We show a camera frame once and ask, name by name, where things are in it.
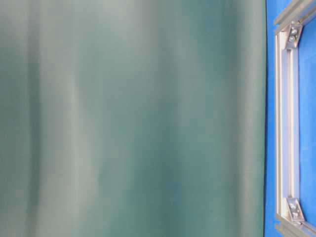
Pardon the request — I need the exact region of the teal background curtain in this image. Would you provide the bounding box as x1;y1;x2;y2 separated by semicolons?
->
0;0;266;237

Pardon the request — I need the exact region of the silver aluminium extrusion frame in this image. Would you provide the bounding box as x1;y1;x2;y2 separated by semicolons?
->
274;0;316;237

